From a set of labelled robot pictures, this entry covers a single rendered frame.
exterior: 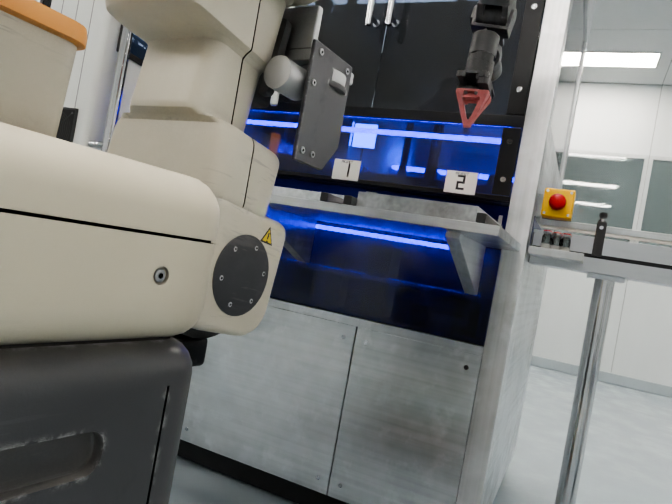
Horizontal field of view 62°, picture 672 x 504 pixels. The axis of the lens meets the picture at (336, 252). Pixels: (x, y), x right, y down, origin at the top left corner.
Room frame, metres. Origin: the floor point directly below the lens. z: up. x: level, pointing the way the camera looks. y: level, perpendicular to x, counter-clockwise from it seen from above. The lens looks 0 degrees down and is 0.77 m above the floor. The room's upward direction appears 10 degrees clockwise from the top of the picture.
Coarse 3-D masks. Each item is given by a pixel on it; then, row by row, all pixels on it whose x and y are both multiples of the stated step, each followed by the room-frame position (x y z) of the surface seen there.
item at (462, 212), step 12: (360, 192) 1.20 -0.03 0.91; (360, 204) 1.20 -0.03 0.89; (372, 204) 1.19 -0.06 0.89; (384, 204) 1.18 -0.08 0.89; (396, 204) 1.17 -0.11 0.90; (408, 204) 1.16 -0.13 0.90; (420, 204) 1.15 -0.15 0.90; (432, 204) 1.14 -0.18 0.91; (444, 204) 1.13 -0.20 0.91; (456, 204) 1.11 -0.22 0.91; (432, 216) 1.13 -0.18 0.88; (444, 216) 1.12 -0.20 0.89; (456, 216) 1.11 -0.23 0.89; (468, 216) 1.10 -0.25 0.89
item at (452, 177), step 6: (450, 174) 1.50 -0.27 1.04; (456, 174) 1.49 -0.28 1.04; (462, 174) 1.49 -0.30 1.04; (468, 174) 1.48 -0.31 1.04; (474, 174) 1.47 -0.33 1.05; (450, 180) 1.50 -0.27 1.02; (456, 180) 1.49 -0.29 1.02; (462, 180) 1.49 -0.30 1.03; (468, 180) 1.48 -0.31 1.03; (474, 180) 1.47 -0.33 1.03; (444, 186) 1.51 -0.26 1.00; (450, 186) 1.50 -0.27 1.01; (462, 186) 1.48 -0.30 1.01; (468, 186) 1.48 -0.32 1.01; (474, 186) 1.47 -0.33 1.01; (456, 192) 1.49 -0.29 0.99; (462, 192) 1.48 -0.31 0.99; (468, 192) 1.48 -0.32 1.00; (474, 192) 1.47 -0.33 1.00
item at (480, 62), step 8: (472, 56) 1.14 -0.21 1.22; (480, 56) 1.13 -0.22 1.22; (488, 56) 1.13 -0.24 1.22; (472, 64) 1.14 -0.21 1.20; (480, 64) 1.13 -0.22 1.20; (488, 64) 1.13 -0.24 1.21; (464, 72) 1.11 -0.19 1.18; (472, 72) 1.11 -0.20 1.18; (480, 72) 1.10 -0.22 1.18; (488, 72) 1.10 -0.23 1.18; (464, 80) 1.14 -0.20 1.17; (472, 80) 1.14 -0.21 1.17
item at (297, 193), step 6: (276, 186) 1.42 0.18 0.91; (276, 192) 1.42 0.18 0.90; (282, 192) 1.41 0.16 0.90; (288, 192) 1.40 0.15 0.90; (294, 192) 1.40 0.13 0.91; (300, 192) 1.39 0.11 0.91; (306, 192) 1.38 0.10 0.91; (312, 192) 1.37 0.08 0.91; (318, 192) 1.37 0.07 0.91; (306, 198) 1.38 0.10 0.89; (312, 198) 1.37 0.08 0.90; (318, 198) 1.37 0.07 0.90; (342, 198) 1.34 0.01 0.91
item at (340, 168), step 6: (336, 162) 1.64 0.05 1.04; (342, 162) 1.63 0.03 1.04; (348, 162) 1.63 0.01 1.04; (354, 162) 1.62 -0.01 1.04; (360, 162) 1.61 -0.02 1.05; (336, 168) 1.64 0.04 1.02; (342, 168) 1.63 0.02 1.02; (354, 168) 1.62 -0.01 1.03; (336, 174) 1.64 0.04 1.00; (342, 174) 1.63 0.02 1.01; (354, 174) 1.61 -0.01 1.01; (354, 180) 1.61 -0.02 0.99
